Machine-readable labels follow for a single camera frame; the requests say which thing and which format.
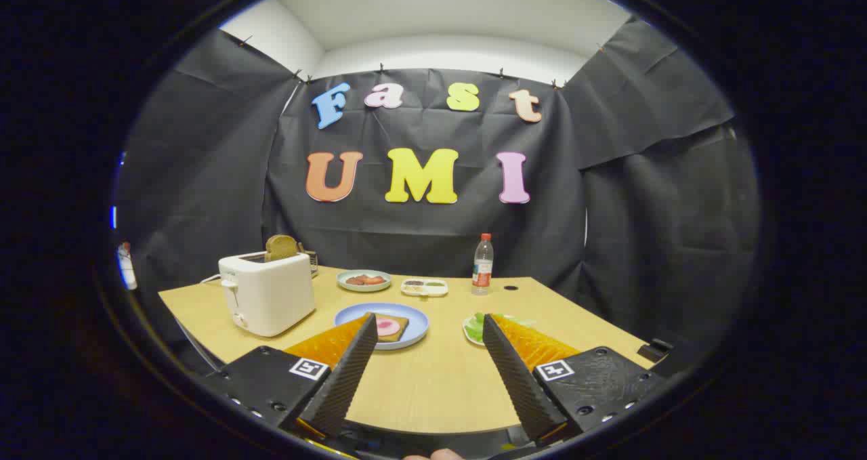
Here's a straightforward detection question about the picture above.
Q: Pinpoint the black backdrop cloth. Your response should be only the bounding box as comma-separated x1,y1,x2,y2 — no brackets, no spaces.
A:
115,16,759,352

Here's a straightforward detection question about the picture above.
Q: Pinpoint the blue plate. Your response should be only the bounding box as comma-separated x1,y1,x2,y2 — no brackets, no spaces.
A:
334,302,430,350

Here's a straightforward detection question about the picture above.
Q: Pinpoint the clear plastic water bottle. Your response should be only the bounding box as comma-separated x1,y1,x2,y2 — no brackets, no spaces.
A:
472,233,494,296

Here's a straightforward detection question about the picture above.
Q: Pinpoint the white square plate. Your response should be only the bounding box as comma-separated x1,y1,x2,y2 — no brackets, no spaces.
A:
463,315,490,348

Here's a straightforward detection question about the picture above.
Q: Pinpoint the square toast slice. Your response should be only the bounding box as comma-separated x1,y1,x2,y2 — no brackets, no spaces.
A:
369,311,410,343

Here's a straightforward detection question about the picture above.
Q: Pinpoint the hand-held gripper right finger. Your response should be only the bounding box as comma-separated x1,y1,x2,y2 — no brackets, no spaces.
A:
482,313,668,446

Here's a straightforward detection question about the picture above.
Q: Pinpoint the pale green plate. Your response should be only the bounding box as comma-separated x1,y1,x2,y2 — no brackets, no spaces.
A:
337,270,392,293

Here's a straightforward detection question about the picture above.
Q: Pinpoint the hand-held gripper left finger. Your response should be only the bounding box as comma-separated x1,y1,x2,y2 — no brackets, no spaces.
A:
203,313,379,442

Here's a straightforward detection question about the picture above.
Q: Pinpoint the round brown bread slice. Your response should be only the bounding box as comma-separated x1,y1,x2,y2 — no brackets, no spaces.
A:
264,234,299,263

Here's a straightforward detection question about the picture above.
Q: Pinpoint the white toaster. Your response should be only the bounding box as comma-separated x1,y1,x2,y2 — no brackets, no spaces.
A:
218,250,316,338

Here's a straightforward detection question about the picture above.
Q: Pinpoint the white divided condiment tray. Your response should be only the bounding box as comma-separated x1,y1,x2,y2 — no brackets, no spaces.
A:
401,278,449,297

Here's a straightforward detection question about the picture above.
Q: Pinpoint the black table edge clamp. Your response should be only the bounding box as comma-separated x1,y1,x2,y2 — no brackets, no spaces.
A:
637,338,675,362

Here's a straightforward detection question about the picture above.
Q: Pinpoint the green lettuce leaf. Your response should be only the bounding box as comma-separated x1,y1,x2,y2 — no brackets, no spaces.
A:
469,312,536,344

